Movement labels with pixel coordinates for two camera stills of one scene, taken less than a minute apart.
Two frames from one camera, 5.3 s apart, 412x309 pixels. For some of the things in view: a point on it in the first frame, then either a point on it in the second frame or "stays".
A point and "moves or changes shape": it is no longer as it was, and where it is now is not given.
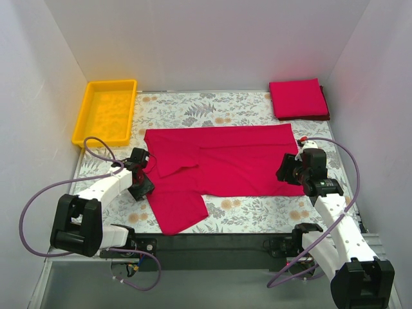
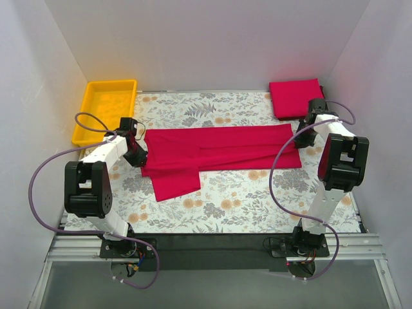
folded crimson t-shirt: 297,98 stays
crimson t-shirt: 187,163 moves or changes shape
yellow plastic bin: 106,111 stays
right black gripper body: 286,169 → 302,136
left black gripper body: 143,188 → 137,156
